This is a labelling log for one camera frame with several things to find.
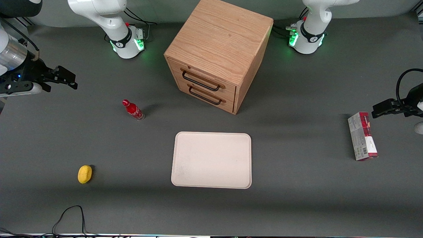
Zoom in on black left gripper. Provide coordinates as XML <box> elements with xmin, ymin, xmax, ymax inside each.
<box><xmin>371</xmin><ymin>84</ymin><xmax>423</xmax><ymax>119</ymax></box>

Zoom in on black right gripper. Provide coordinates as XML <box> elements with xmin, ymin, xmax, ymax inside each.
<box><xmin>0</xmin><ymin>58</ymin><xmax>78</xmax><ymax>93</ymax></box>

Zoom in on wooden drawer cabinet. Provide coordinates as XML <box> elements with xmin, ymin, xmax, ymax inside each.
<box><xmin>164</xmin><ymin>0</ymin><xmax>274</xmax><ymax>115</ymax></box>

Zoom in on red and grey carton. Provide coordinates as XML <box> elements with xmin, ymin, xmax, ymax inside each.
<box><xmin>347</xmin><ymin>112</ymin><xmax>379</xmax><ymax>162</ymax></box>

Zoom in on red soda bottle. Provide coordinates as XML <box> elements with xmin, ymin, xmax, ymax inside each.
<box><xmin>122</xmin><ymin>99</ymin><xmax>145</xmax><ymax>121</ymax></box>

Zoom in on yellow lemon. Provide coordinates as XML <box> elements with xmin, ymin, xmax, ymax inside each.
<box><xmin>78</xmin><ymin>165</ymin><xmax>93</xmax><ymax>184</ymax></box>

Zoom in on beige plastic tray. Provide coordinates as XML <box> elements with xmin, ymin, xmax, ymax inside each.
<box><xmin>171</xmin><ymin>132</ymin><xmax>252</xmax><ymax>189</ymax></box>

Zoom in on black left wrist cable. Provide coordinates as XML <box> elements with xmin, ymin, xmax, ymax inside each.
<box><xmin>396</xmin><ymin>68</ymin><xmax>423</xmax><ymax>108</ymax></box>

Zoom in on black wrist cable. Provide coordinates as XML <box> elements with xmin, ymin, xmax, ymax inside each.
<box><xmin>396</xmin><ymin>68</ymin><xmax>423</xmax><ymax>108</ymax></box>
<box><xmin>0</xmin><ymin>18</ymin><xmax>41</xmax><ymax>60</ymax></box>

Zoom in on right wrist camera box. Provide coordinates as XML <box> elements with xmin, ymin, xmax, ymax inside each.
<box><xmin>0</xmin><ymin>83</ymin><xmax>43</xmax><ymax>97</ymax></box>

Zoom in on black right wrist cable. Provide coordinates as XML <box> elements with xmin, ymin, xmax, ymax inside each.
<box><xmin>0</xmin><ymin>18</ymin><xmax>41</xmax><ymax>60</ymax></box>

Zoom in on black right arm base cables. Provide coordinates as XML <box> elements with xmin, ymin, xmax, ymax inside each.
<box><xmin>124</xmin><ymin>7</ymin><xmax>158</xmax><ymax>42</ymax></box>

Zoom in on black arm base cables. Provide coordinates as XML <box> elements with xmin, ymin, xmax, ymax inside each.
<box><xmin>272</xmin><ymin>6</ymin><xmax>309</xmax><ymax>39</ymax></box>
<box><xmin>124</xmin><ymin>7</ymin><xmax>158</xmax><ymax>42</ymax></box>

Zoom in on black left arm base cables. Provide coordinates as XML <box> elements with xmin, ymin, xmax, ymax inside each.
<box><xmin>272</xmin><ymin>6</ymin><xmax>309</xmax><ymax>39</ymax></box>

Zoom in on black looped floor cable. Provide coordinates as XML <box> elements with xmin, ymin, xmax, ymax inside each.
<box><xmin>52</xmin><ymin>205</ymin><xmax>99</xmax><ymax>237</ymax></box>

